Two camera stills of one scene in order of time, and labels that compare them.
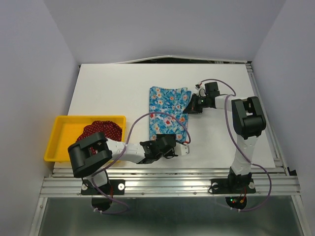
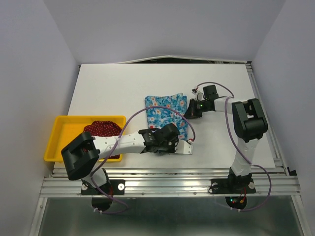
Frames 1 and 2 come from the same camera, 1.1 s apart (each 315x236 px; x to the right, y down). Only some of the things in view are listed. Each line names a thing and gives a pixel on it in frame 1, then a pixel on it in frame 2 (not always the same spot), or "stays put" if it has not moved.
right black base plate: [235, 189] stays put
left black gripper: [158, 136] → [175, 142]
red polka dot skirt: [111, 130] stays put
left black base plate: [102, 196] stays put
